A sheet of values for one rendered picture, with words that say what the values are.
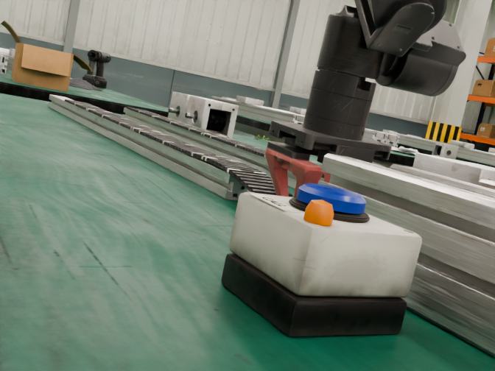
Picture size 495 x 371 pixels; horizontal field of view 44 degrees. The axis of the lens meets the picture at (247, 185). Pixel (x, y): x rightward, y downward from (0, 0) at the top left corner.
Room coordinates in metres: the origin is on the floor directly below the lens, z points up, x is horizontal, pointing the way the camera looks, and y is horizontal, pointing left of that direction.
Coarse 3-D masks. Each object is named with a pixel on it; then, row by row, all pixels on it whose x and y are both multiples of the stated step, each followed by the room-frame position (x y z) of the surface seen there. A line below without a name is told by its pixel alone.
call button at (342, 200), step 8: (304, 184) 0.36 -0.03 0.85; (312, 184) 0.36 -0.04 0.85; (304, 192) 0.35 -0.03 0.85; (312, 192) 0.34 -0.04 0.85; (320, 192) 0.34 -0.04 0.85; (328, 192) 0.34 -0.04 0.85; (336, 192) 0.35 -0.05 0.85; (344, 192) 0.35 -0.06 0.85; (352, 192) 0.36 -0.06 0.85; (304, 200) 0.35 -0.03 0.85; (328, 200) 0.34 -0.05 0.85; (336, 200) 0.34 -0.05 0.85; (344, 200) 0.34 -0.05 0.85; (352, 200) 0.34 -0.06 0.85; (360, 200) 0.35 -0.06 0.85; (336, 208) 0.34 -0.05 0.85; (344, 208) 0.34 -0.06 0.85; (352, 208) 0.34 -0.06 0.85; (360, 208) 0.34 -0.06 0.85
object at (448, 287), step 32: (352, 160) 0.47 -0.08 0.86; (384, 192) 0.45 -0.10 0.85; (416, 192) 0.41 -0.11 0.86; (448, 192) 0.39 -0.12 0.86; (480, 192) 0.45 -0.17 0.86; (416, 224) 0.40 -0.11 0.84; (448, 224) 0.40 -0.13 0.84; (480, 224) 0.36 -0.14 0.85; (448, 256) 0.38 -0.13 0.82; (480, 256) 0.36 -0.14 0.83; (416, 288) 0.39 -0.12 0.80; (448, 288) 0.37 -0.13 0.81; (480, 288) 0.37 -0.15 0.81; (448, 320) 0.37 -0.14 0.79; (480, 320) 0.35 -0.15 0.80
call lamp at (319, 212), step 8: (312, 200) 0.31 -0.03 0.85; (320, 200) 0.31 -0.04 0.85; (312, 208) 0.31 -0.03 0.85; (320, 208) 0.31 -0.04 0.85; (328, 208) 0.31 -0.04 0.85; (304, 216) 0.31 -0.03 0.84; (312, 216) 0.31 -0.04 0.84; (320, 216) 0.31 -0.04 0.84; (328, 216) 0.31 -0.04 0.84; (320, 224) 0.31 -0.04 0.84; (328, 224) 0.31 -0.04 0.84
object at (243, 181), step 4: (240, 180) 0.66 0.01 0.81; (244, 180) 0.66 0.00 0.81; (248, 180) 0.67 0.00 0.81; (252, 180) 0.67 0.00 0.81; (256, 180) 0.67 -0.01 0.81; (260, 180) 0.68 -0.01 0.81; (264, 180) 0.68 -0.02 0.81; (244, 184) 0.65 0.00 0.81; (248, 184) 0.65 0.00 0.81; (252, 184) 0.66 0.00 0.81; (256, 184) 0.66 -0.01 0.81; (260, 184) 0.66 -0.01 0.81; (264, 184) 0.67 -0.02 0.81; (268, 184) 0.67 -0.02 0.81; (272, 184) 0.68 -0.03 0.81
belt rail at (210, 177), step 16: (64, 112) 1.36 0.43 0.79; (80, 112) 1.25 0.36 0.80; (96, 128) 1.14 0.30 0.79; (112, 128) 1.06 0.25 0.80; (128, 144) 0.98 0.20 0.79; (144, 144) 0.94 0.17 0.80; (160, 144) 0.87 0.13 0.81; (160, 160) 0.86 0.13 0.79; (176, 160) 0.83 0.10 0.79; (192, 160) 0.77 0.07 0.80; (192, 176) 0.77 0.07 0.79; (208, 176) 0.74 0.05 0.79; (224, 176) 0.70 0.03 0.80; (224, 192) 0.69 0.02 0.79; (240, 192) 0.70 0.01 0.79
